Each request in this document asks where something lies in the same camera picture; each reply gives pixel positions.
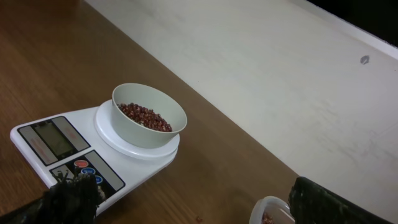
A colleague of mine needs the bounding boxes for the white bowl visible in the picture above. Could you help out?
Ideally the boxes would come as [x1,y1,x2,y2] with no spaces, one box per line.
[111,83,187,149]

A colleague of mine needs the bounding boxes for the clear plastic container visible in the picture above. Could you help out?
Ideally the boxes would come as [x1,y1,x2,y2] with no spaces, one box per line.
[249,196,295,224]

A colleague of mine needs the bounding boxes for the white digital kitchen scale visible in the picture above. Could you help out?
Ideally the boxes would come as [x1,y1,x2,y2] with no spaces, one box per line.
[10,100,180,213]

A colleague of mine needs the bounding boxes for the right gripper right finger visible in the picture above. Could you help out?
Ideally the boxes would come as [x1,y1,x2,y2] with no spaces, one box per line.
[288,177,392,224]

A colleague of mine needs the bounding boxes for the red beans in bowl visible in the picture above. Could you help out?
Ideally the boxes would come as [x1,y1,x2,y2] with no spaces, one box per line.
[118,103,173,132]

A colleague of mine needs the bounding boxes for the red beans in container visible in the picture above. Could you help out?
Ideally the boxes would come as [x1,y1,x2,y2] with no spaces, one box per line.
[261,213,274,224]

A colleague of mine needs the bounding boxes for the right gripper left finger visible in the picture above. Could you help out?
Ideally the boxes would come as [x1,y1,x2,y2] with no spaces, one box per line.
[1,172,103,224]

